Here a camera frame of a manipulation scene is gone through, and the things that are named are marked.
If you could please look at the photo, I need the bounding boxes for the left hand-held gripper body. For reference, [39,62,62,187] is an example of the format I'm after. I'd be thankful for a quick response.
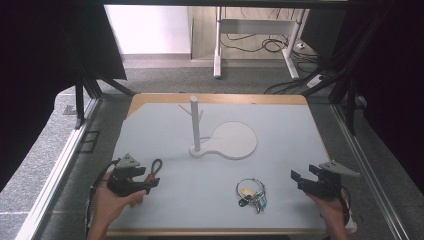
[106,153,148,198]

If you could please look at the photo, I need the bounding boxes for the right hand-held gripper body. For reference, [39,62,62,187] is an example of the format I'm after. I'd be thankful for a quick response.
[299,160,362,201]

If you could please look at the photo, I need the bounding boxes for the dark loop strap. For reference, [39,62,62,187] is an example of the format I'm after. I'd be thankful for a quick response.
[145,158,164,185]

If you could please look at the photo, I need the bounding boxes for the person's right hand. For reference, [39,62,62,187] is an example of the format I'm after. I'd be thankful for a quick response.
[306,190,350,232]

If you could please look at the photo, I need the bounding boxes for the person's left hand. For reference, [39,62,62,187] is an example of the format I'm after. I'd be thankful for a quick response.
[94,171,148,231]

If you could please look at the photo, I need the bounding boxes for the white table mat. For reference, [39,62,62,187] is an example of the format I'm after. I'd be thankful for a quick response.
[108,102,358,233]

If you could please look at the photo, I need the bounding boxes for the white hanger stand with tray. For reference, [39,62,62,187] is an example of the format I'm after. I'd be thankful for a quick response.
[178,95,258,161]

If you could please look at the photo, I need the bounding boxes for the black metal stand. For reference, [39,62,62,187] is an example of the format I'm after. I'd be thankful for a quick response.
[301,9,393,136]
[68,59,137,130]

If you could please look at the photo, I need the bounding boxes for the white power strip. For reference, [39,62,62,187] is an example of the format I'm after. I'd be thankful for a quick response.
[306,74,325,89]

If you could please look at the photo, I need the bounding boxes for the black curtain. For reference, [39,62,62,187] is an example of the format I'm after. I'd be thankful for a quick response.
[0,0,128,193]
[301,0,424,196]

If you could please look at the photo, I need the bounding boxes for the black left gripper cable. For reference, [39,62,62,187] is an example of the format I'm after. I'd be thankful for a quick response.
[84,158,121,236]

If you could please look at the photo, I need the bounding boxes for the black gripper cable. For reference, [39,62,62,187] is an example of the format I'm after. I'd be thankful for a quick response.
[339,185,352,228]
[84,158,121,236]

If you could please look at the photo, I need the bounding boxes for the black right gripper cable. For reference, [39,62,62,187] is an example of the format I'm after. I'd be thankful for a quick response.
[339,185,352,228]

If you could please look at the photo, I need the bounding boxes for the aluminium rail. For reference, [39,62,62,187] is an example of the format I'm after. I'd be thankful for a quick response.
[14,98,103,240]
[330,103,410,240]

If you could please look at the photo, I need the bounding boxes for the key ring with keys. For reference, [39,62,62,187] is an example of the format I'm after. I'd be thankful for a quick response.
[235,177,268,215]

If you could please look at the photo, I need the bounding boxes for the black floor cables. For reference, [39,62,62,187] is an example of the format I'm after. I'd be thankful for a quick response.
[220,7,334,95]

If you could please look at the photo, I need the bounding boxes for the white desk frame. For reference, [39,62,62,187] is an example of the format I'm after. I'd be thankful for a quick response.
[213,5,307,80]

